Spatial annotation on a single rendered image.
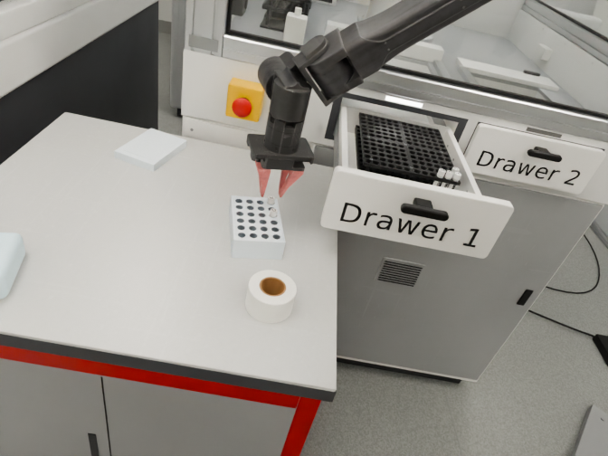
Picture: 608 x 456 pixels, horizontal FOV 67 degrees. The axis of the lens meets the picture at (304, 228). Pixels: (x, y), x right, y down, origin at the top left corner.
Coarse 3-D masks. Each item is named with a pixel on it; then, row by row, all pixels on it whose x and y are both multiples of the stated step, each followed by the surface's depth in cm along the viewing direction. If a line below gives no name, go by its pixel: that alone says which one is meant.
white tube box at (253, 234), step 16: (240, 208) 80; (256, 208) 80; (240, 224) 75; (256, 224) 76; (272, 224) 77; (240, 240) 72; (256, 240) 73; (272, 240) 74; (240, 256) 74; (256, 256) 75; (272, 256) 75
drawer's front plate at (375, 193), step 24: (336, 168) 70; (336, 192) 72; (360, 192) 71; (384, 192) 71; (408, 192) 71; (432, 192) 70; (456, 192) 71; (336, 216) 74; (360, 216) 74; (408, 216) 74; (456, 216) 73; (480, 216) 73; (504, 216) 72; (408, 240) 76; (432, 240) 76; (456, 240) 76; (480, 240) 75
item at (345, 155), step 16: (352, 112) 101; (368, 112) 100; (336, 128) 98; (352, 128) 103; (448, 128) 101; (336, 144) 92; (352, 144) 99; (448, 144) 98; (336, 160) 86; (352, 160) 93; (464, 160) 90; (464, 176) 86
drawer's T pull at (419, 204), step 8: (416, 200) 70; (424, 200) 71; (408, 208) 68; (416, 208) 68; (424, 208) 69; (432, 208) 70; (424, 216) 69; (432, 216) 69; (440, 216) 69; (448, 216) 69
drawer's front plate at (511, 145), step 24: (480, 144) 100; (504, 144) 99; (528, 144) 99; (552, 144) 98; (576, 144) 100; (480, 168) 103; (528, 168) 102; (552, 168) 102; (576, 168) 102; (576, 192) 105
